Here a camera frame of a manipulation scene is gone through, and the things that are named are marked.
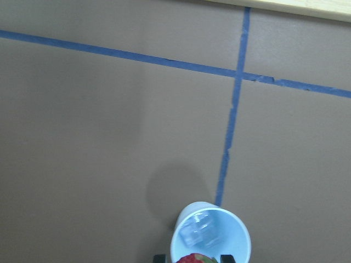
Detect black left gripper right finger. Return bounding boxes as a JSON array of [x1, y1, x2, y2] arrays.
[[220, 254, 235, 263]]

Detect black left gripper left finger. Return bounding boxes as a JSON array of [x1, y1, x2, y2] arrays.
[[152, 254, 166, 263]]

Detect red toy strawberry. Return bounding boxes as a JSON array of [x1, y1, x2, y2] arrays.
[[177, 253, 218, 263]]

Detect ice cube in cup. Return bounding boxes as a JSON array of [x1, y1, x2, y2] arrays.
[[179, 225, 202, 247], [188, 210, 220, 247]]

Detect light blue plastic cup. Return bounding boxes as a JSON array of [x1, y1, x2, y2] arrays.
[[170, 202, 251, 262]]

